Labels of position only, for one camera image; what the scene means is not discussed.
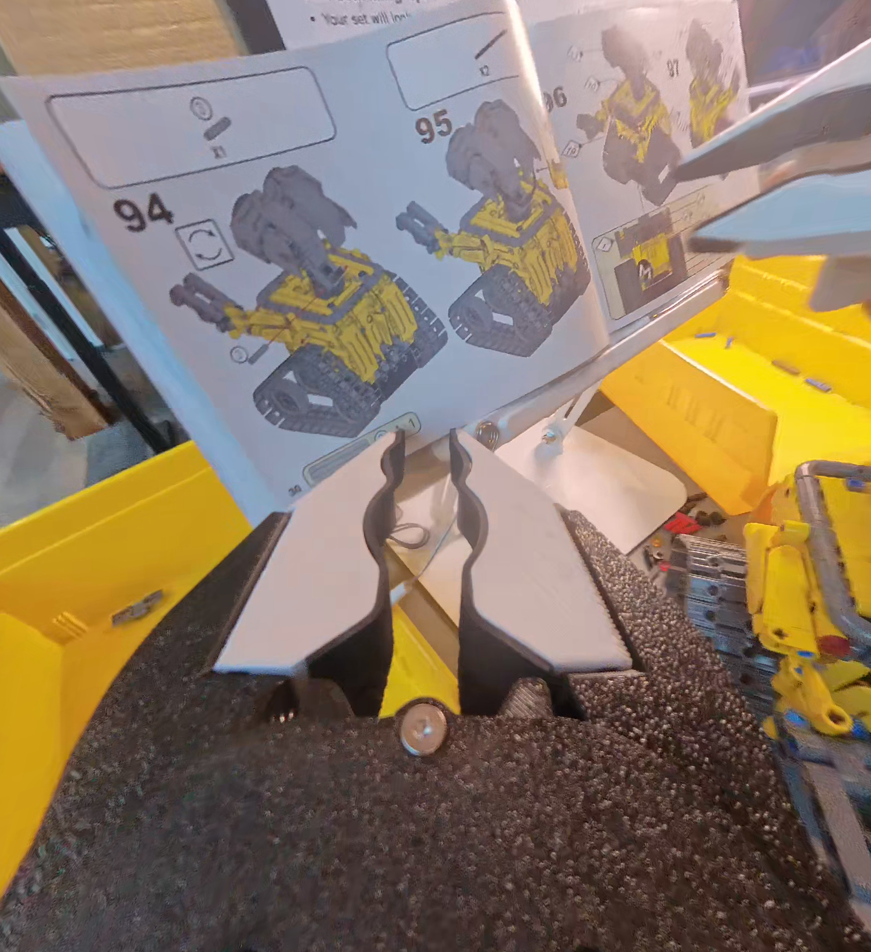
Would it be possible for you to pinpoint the white book stand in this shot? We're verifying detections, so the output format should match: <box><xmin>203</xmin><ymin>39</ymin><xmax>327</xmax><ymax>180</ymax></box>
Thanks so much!
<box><xmin>387</xmin><ymin>271</ymin><xmax>730</xmax><ymax>633</ymax></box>

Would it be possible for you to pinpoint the yellow plastic bin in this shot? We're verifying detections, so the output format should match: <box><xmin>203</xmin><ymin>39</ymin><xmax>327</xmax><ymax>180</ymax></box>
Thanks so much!
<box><xmin>0</xmin><ymin>439</ymin><xmax>288</xmax><ymax>952</ymax></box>
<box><xmin>599</xmin><ymin>253</ymin><xmax>871</xmax><ymax>514</ymax></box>

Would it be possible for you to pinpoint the yellow grey toy brick robot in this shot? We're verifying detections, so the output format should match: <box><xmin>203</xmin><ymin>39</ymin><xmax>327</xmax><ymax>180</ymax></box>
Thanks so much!
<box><xmin>662</xmin><ymin>457</ymin><xmax>871</xmax><ymax>952</ymax></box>

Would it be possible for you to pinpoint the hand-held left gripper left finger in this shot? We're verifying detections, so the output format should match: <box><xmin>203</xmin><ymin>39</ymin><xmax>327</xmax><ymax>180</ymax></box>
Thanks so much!
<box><xmin>212</xmin><ymin>430</ymin><xmax>407</xmax><ymax>716</ymax></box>

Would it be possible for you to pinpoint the robot instruction booklet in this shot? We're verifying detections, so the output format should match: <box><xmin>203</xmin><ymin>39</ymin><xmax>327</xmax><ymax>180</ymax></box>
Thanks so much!
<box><xmin>0</xmin><ymin>0</ymin><xmax>760</xmax><ymax>514</ymax></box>

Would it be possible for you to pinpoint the dark track link piece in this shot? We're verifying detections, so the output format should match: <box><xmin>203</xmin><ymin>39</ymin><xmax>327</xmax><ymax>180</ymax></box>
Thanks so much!
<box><xmin>112</xmin><ymin>591</ymin><xmax>165</xmax><ymax>627</ymax></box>

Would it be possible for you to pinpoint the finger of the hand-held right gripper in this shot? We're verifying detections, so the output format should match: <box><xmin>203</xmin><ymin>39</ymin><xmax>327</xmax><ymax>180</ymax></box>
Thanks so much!
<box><xmin>672</xmin><ymin>18</ymin><xmax>871</xmax><ymax>184</ymax></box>
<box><xmin>690</xmin><ymin>152</ymin><xmax>871</xmax><ymax>313</ymax></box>

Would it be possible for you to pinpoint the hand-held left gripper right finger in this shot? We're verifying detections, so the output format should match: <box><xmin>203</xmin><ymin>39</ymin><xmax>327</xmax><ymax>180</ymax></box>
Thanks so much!
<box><xmin>449</xmin><ymin>430</ymin><xmax>633</xmax><ymax>718</ymax></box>

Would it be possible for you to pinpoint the pile of small brick parts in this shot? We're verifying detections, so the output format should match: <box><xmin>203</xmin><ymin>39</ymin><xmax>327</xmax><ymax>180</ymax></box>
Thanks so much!
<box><xmin>640</xmin><ymin>491</ymin><xmax>730</xmax><ymax>574</ymax></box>

